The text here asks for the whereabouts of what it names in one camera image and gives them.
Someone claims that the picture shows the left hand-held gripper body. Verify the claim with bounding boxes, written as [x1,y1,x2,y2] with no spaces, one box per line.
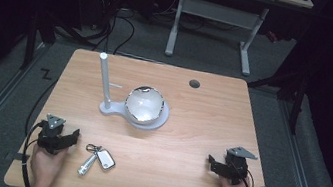
[34,112,68,157]

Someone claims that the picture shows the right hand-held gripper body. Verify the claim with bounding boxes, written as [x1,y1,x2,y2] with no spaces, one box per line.
[220,144,261,187]

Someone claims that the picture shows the person's left hand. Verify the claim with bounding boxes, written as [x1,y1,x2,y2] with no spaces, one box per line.
[25,140,72,187]

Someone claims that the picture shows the white stand with pole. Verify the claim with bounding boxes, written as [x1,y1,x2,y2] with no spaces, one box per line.
[88,51,178,134]

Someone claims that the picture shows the shiny silver bowl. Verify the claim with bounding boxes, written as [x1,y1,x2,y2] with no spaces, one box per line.
[121,82,168,128]

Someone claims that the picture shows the dark metal stand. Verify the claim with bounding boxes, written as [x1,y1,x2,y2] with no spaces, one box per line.
[239,60,312,137]

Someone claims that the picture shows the black metal stand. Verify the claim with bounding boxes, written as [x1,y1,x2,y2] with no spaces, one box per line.
[18,5,61,75]

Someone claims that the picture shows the small red object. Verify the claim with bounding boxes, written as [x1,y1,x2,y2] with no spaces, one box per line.
[264,29,280,44]

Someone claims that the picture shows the desk with white legs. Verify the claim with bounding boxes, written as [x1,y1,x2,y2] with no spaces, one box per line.
[162,0,315,85]

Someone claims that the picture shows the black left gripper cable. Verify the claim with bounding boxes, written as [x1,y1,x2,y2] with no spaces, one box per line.
[16,120,46,187]

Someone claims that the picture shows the keychain with flashlight and tag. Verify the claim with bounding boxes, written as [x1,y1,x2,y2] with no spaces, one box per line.
[76,141,119,181]

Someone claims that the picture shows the round table cable hole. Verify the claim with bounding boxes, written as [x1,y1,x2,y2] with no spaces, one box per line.
[188,78,202,91]

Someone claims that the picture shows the black floor cables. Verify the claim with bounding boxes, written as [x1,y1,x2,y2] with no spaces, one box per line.
[52,0,141,57]

